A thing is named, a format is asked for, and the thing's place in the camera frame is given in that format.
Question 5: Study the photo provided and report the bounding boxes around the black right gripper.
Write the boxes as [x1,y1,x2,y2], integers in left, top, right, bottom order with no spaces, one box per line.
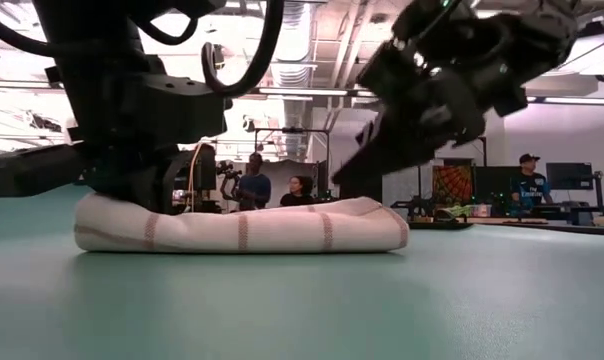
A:
[331,54,488,185]

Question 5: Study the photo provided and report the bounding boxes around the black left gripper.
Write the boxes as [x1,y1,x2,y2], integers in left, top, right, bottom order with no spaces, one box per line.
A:
[64,54,183,214]

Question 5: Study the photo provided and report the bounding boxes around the white towel with red grid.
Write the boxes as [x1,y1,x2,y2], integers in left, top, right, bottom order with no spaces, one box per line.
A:
[73,192,411,255]

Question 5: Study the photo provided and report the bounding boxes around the black cabinet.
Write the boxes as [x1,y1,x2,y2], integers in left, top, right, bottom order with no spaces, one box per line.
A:
[339,174,384,204]

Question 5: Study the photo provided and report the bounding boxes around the orange patterned screen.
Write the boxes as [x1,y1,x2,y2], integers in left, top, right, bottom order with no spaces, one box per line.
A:
[431,164,475,206]

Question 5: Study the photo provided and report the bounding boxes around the black monitor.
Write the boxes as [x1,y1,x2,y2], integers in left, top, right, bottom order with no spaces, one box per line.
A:
[194,144,218,191]
[545,161,595,192]
[474,165,514,204]

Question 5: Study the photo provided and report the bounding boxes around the ceiling light strip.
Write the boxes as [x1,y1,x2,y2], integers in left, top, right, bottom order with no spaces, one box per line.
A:
[254,85,383,99]

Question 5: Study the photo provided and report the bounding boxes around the person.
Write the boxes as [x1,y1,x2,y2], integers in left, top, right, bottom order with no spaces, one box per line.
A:
[280,174,316,208]
[234,152,273,212]
[510,152,554,210]

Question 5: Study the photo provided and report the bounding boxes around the grey backdrop cloth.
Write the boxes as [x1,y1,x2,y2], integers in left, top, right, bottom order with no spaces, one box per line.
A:
[269,159,319,206]

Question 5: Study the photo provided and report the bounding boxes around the wooden workbench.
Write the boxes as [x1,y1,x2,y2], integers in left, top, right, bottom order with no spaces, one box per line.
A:
[406,214,604,237]

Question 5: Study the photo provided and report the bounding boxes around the green table mat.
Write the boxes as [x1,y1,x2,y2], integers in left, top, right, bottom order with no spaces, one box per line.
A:
[0,182,604,360]

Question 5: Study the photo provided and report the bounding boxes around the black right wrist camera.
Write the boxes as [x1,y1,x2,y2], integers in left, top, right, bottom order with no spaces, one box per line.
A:
[356,38,421,104]

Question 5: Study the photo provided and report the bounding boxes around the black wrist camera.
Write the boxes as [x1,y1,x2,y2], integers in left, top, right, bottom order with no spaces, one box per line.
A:
[356,38,421,104]
[129,73,234,147]

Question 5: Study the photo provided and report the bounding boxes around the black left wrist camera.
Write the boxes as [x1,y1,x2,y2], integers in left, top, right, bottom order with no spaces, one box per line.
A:
[129,73,234,147]

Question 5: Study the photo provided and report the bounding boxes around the black metal rig frame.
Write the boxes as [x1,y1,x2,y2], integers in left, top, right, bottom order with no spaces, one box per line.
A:
[253,127,332,204]

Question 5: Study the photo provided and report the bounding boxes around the silver ventilation duct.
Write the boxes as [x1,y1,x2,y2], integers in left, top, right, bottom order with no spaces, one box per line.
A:
[269,0,316,161]

